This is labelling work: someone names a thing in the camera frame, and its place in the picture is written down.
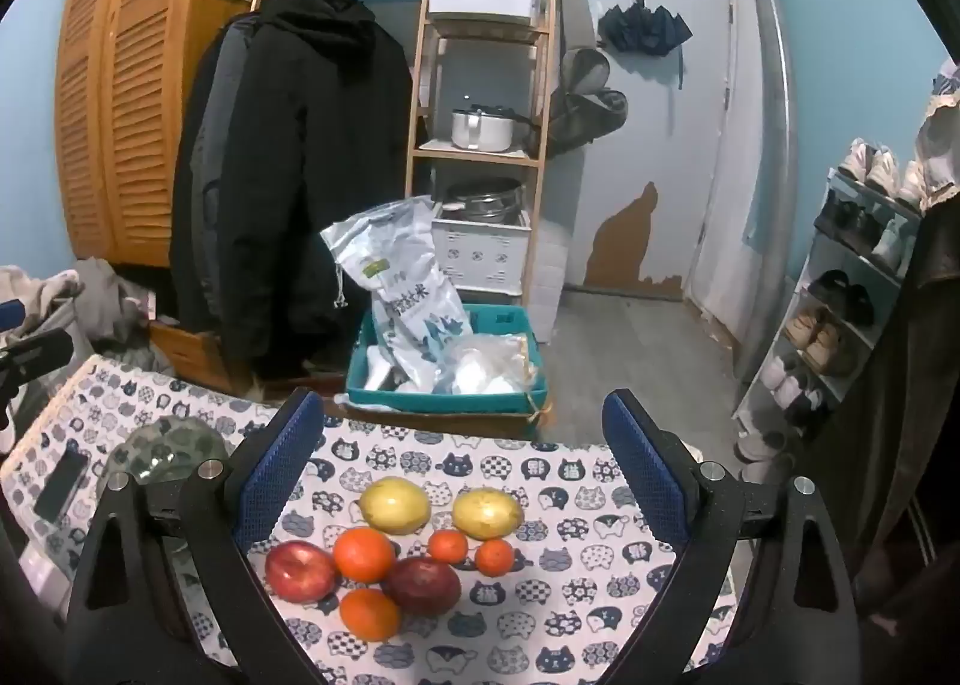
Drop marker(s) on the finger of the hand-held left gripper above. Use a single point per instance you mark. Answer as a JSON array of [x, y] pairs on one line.
[[9, 314], [37, 355]]

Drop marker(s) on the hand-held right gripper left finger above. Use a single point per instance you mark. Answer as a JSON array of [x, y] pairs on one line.
[[281, 475]]

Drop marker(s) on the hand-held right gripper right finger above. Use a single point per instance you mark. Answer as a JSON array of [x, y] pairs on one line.
[[649, 475]]

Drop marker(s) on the bright red apple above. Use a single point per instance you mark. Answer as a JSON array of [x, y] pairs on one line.
[[300, 571]]

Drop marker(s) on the clear glass fruit bowl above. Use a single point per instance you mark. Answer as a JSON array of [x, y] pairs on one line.
[[172, 449]]

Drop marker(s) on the large orange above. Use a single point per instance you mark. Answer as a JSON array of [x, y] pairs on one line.
[[370, 615], [364, 554]]

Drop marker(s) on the yellow lemon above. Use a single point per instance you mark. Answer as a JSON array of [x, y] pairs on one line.
[[487, 512], [394, 505]]

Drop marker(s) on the small tangerine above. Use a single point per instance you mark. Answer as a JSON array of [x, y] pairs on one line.
[[495, 557], [448, 546]]

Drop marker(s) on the dark red apple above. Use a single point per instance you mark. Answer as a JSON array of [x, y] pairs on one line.
[[424, 584]]

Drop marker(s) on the black smartphone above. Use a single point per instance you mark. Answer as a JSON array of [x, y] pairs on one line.
[[61, 484]]

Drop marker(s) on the wooden crate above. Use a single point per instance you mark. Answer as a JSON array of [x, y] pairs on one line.
[[195, 355]]

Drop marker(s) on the teal storage box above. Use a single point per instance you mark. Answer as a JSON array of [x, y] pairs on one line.
[[450, 401]]

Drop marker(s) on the cat-print tablecloth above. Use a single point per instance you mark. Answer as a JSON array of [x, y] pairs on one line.
[[525, 617]]

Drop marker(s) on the clear plastic bag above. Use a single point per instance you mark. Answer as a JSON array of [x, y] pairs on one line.
[[487, 366]]

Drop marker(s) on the white printed rice bag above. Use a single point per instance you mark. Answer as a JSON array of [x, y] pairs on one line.
[[405, 295]]

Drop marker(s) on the shoe rack with shoes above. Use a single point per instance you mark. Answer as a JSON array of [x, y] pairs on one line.
[[825, 344]]

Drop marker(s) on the grey jacket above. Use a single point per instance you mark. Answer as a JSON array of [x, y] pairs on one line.
[[202, 168]]

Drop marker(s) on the wooden louvered wardrobe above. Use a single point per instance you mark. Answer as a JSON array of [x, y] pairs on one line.
[[135, 93]]

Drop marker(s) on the white perforated basket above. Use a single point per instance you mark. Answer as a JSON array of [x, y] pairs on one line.
[[480, 254]]

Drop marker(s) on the pale blue door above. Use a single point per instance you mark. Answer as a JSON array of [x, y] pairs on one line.
[[675, 168]]

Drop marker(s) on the black hooded coat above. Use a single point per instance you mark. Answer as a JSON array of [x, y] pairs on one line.
[[322, 168]]

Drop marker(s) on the glass shoe rack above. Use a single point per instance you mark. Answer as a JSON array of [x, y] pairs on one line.
[[885, 265]]

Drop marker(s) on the steel pot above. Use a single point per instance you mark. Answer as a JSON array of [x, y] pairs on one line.
[[484, 201]]

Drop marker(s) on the silver metal pipe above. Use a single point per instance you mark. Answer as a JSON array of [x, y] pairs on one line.
[[776, 130]]

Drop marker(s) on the grey hanging bag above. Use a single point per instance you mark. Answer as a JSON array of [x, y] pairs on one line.
[[585, 108]]

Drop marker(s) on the wooden shelf rack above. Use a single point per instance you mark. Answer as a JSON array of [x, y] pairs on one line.
[[415, 123]]

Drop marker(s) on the white cooking pot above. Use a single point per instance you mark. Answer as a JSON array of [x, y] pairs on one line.
[[480, 130]]

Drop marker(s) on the dark folded umbrella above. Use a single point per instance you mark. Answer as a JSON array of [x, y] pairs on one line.
[[641, 29]]

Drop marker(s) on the white lace cloth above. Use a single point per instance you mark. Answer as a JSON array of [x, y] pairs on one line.
[[941, 130]]

